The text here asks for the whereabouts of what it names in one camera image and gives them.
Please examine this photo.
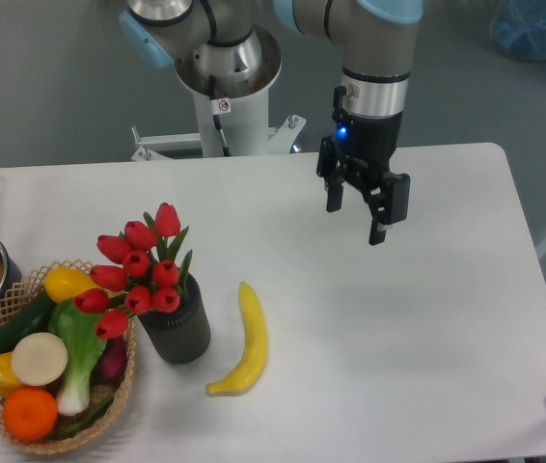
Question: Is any green cucumber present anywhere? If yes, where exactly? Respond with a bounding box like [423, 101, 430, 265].
[0, 289, 56, 354]

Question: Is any green bok choy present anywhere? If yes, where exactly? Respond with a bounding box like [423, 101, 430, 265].
[48, 299, 106, 416]

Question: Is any blue plastic bag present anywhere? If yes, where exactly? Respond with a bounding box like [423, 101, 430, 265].
[490, 1, 546, 62]

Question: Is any white round radish slice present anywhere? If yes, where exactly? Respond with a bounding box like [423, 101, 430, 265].
[11, 332, 68, 386]

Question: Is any yellow plastic banana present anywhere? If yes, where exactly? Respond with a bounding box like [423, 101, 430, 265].
[205, 282, 268, 396]

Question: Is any orange fruit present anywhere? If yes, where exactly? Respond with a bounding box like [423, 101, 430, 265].
[2, 388, 58, 442]

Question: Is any yellow bell pepper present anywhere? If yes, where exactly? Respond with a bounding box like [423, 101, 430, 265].
[0, 352, 25, 398]

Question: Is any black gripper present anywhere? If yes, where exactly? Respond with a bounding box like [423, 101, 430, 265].
[316, 111, 410, 246]

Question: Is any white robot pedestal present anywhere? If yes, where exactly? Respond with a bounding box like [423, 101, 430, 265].
[131, 25, 306, 161]

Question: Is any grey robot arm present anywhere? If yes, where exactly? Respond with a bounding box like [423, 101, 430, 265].
[120, 1, 423, 245]

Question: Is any red tulip bouquet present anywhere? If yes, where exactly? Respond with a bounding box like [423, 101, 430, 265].
[74, 203, 192, 340]

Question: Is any purple onion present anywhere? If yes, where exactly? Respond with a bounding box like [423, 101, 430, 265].
[96, 337, 127, 381]

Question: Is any yellow squash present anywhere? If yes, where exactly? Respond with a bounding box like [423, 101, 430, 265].
[43, 267, 99, 304]

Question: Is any green chili pepper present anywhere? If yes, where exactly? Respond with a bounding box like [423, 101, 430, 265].
[54, 395, 114, 440]

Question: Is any dark grey ribbed vase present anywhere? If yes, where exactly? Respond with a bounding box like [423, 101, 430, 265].
[138, 274, 211, 365]

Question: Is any woven wicker basket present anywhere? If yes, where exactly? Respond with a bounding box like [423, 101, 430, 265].
[0, 259, 137, 455]

